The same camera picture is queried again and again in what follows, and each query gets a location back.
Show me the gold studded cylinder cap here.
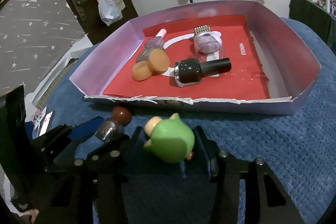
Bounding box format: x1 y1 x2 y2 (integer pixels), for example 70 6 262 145
194 24 211 35

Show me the amber ring holder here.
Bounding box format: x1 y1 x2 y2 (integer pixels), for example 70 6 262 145
132 61 153 81

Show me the door handle plate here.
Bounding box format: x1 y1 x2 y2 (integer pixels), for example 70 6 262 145
71 0 88 22

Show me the amber dome cap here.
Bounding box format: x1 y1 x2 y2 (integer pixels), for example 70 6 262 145
147 49 170 73

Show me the smartphone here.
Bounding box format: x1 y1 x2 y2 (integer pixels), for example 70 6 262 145
32 111 54 139

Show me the red paper liner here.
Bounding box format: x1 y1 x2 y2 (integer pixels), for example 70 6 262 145
104 15 269 101

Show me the white plastic bag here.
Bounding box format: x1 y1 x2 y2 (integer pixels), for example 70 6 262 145
98 0 122 26

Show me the purple cardboard box tray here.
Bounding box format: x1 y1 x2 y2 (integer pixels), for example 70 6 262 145
70 1 321 115

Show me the clear plastic cup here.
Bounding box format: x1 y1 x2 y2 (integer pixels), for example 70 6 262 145
194 31 225 62

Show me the person left hand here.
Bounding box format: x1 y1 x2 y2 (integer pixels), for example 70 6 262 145
25 209 39 224

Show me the glitter bottle brown ball cap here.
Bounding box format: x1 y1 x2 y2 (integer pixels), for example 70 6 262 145
94 106 133 143

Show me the purple nail polish bottle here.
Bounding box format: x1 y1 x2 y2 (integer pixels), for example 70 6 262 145
145 28 167 48

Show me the dark green clothed side table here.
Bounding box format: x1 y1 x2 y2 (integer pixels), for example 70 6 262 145
289 0 335 52

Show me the white pink round device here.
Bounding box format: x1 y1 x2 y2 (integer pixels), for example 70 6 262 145
194 32 222 54

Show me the brown eye shadow case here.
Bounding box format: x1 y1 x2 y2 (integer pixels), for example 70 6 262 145
135 48 152 63

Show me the green frog toy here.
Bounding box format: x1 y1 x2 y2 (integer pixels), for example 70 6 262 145
143 113 195 163

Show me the black star nail polish bottle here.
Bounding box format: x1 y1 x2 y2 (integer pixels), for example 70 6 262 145
173 58 232 87

